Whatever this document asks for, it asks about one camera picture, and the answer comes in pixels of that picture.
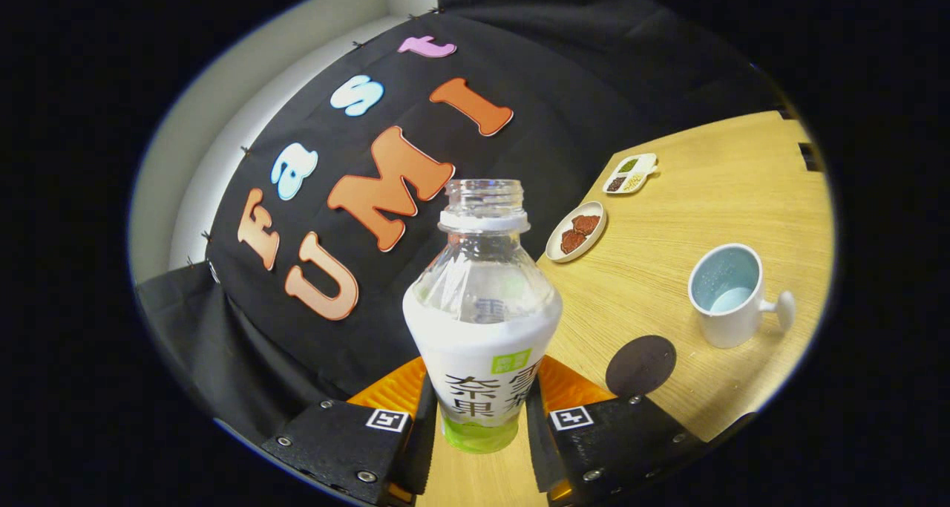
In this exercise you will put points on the wooden table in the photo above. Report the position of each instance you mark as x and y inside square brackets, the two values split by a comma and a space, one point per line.
[705, 195]

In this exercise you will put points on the clear plastic juice bottle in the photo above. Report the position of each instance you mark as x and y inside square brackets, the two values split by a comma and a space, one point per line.
[482, 344]

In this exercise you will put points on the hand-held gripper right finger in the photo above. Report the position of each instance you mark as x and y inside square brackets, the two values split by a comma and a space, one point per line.
[540, 455]

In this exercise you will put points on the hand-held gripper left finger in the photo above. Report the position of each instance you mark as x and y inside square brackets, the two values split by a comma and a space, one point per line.
[423, 447]

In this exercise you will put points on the round plate with red food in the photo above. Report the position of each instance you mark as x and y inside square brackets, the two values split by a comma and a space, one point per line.
[576, 232]

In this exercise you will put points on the white divided seed dish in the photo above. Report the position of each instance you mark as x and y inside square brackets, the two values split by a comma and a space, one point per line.
[631, 173]

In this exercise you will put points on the white cup with blue inside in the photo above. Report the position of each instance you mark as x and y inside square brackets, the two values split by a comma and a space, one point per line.
[731, 321]

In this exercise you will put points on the dark round coaster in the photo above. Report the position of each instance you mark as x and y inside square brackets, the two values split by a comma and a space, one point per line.
[641, 366]

